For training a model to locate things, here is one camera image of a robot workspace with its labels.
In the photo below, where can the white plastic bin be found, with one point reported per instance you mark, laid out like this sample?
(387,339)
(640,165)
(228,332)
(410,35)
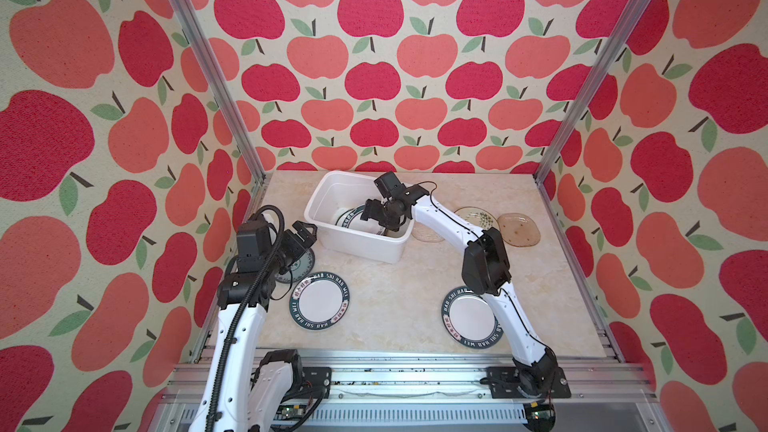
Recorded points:
(339,191)

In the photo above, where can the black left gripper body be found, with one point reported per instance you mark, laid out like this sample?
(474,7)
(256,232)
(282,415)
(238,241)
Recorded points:
(287,252)

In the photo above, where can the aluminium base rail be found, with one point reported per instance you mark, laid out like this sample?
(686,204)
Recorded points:
(377,391)

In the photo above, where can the white plate lettered dark rim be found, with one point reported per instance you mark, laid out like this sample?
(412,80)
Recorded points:
(469,319)

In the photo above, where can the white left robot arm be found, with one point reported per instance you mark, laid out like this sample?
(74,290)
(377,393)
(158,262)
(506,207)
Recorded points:
(239,395)

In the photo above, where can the left aluminium frame post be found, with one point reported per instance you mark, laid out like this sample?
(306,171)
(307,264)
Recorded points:
(214,76)

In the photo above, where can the blue floral green plate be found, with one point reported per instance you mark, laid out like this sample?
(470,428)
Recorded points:
(298,270)

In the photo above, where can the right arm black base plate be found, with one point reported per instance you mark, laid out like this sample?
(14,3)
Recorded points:
(510,383)

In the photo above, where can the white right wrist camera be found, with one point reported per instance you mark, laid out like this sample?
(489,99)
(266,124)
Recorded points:
(389,186)

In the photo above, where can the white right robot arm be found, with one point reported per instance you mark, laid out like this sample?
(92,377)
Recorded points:
(485,271)

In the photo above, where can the clear glass plate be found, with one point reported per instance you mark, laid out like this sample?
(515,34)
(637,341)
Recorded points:
(425,234)

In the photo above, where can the white plate dark green rim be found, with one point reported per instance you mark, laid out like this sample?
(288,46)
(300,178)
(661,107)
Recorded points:
(352,219)

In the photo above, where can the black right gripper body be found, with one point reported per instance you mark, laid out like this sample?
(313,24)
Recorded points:
(386,204)

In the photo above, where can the aluminium frame post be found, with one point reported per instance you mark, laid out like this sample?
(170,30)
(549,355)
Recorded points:
(614,46)
(214,76)

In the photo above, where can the cream plate with plant drawing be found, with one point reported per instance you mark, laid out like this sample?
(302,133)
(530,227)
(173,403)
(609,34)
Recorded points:
(478,217)

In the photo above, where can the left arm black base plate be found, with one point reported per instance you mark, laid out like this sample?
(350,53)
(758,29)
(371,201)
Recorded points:
(315,382)

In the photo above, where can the beige speckled plate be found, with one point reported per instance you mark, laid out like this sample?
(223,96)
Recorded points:
(518,230)

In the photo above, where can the right aluminium frame post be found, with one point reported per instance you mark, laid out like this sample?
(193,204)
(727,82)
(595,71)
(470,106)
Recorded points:
(614,46)

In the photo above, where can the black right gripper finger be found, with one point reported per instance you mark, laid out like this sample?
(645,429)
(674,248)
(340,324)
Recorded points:
(386,229)
(373,210)

